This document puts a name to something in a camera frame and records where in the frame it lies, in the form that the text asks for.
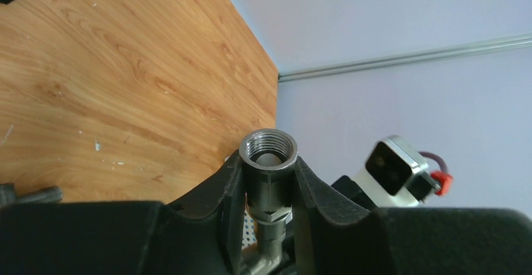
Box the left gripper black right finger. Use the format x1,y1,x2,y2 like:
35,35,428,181
292,158,531,274

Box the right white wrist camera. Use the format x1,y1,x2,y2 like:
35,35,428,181
350,135,442,207

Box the white plastic basket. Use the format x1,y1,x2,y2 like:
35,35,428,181
242,212,257,249

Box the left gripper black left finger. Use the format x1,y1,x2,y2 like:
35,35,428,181
1,153,245,274

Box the grey faucet with lever handle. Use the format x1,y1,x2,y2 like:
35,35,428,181
240,221,297,274

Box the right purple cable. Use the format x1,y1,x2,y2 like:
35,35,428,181
417,151,455,197

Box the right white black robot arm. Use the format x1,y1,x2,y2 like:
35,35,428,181
331,176,376,210

